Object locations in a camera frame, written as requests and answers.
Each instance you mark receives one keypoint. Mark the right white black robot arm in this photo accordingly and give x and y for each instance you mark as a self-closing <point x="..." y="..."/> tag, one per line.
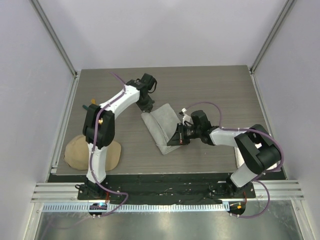
<point x="258" y="149"/>

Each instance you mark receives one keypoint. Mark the beige cap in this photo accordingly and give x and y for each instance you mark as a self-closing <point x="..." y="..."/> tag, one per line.
<point x="76" y="154"/>

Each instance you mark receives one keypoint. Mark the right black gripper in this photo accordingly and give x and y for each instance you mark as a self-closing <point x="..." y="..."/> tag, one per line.
<point x="179" y="137"/>

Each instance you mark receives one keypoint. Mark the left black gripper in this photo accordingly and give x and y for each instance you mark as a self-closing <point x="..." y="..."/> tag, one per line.
<point x="147" y="107"/>

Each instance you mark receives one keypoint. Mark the white folded towel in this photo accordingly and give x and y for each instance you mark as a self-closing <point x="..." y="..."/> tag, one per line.
<point x="240" y="161"/>

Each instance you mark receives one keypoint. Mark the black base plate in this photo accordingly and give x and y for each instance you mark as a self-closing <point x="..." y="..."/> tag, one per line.
<point x="165" y="189"/>

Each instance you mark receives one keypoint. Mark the right aluminium frame post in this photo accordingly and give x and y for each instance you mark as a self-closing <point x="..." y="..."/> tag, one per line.
<point x="281" y="18"/>

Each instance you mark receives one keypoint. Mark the grey cloth napkin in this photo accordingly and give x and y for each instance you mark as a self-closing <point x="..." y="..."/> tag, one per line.
<point x="162" y="124"/>

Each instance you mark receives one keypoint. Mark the white slotted cable duct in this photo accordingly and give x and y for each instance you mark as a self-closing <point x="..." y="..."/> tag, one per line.
<point x="91" y="207"/>

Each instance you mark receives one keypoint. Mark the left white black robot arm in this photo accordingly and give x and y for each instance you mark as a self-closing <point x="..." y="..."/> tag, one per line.
<point x="99" y="130"/>

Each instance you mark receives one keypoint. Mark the aluminium frame post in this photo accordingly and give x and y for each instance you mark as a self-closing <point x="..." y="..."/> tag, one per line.
<point x="281" y="18"/>
<point x="53" y="36"/>

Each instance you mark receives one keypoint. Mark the left aluminium frame post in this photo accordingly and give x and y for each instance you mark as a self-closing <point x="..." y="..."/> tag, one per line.
<point x="53" y="36"/>

